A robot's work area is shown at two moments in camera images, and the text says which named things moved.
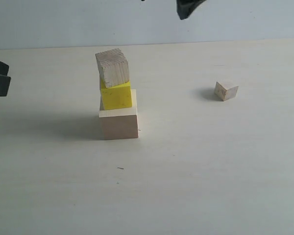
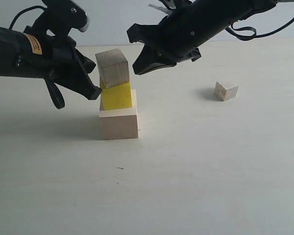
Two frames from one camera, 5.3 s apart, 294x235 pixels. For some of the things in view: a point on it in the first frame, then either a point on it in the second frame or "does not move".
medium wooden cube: [113, 66] does not move
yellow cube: [115, 97] does not move
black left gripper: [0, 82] to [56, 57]
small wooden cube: [223, 94] does not move
